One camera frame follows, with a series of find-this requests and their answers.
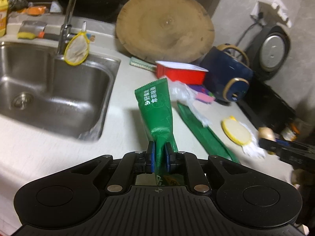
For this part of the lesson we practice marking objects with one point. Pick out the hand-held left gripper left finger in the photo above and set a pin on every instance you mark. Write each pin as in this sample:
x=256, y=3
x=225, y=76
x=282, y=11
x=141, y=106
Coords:
x=152, y=157

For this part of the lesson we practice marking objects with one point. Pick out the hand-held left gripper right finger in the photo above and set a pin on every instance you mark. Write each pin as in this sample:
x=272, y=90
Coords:
x=168, y=157

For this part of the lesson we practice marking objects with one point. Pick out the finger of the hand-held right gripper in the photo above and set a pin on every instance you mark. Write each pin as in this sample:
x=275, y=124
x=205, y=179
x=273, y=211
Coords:
x=282, y=142
x=269, y=146

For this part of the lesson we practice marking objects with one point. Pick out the small ginger piece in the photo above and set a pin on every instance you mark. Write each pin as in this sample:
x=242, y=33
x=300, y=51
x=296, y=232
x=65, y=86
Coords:
x=266, y=133

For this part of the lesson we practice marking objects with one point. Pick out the green snack packet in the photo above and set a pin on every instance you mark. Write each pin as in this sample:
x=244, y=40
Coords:
x=209, y=137
x=156, y=113

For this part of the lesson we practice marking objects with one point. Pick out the red rectangular food container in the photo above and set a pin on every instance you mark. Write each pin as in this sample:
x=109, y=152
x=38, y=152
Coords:
x=182, y=72

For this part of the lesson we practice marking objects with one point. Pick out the glass sauce jar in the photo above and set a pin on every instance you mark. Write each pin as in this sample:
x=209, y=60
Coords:
x=290, y=131

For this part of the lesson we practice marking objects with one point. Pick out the clear plastic wrapper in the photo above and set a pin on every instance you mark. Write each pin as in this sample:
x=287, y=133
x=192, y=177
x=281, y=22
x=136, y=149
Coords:
x=187, y=95

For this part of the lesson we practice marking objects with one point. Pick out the purple and pink sponge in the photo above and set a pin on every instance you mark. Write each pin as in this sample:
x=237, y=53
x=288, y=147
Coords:
x=204, y=95

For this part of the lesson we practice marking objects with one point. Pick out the black rice cooker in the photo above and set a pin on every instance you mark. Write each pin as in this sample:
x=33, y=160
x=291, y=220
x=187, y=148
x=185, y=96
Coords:
x=268, y=61

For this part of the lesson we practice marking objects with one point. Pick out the navy blue electric cooker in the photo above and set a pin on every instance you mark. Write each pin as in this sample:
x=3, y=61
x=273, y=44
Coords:
x=226, y=73

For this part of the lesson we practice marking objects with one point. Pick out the green striped knitted cloth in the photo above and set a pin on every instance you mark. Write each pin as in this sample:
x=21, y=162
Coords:
x=141, y=64

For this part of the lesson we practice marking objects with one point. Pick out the stainless steel sink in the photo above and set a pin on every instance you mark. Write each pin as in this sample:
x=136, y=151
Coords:
x=49, y=93

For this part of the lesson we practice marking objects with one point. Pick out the round wooden cutting board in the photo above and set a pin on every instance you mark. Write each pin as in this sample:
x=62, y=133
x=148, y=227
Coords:
x=165, y=27

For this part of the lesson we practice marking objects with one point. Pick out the yellow mesh sink strainer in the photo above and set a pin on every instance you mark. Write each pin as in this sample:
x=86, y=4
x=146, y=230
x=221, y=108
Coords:
x=76, y=50

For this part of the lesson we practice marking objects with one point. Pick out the small cartoon sticker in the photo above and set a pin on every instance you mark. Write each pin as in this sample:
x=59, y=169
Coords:
x=91, y=38

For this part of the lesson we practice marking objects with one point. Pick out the black round pan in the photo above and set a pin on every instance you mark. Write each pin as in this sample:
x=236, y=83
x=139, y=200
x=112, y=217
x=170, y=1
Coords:
x=98, y=0

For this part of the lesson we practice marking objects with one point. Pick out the metal sink faucet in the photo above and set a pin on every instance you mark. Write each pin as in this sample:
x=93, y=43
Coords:
x=69, y=12

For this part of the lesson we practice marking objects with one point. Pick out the yellow scrub sponge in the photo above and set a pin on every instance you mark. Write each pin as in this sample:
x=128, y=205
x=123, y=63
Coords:
x=25, y=36

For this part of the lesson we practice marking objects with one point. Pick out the kitchen cleaver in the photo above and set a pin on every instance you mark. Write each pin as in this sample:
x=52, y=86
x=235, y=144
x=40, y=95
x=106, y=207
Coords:
x=33, y=27

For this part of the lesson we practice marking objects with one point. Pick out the orange cloth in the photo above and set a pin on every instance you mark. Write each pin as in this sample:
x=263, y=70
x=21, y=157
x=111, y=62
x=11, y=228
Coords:
x=35, y=10

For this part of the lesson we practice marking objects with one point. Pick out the yellow bottle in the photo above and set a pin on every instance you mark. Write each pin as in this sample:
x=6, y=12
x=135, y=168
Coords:
x=3, y=14

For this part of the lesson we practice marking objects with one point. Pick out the white wall socket shelf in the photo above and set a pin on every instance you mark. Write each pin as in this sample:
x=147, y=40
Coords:
x=273, y=8

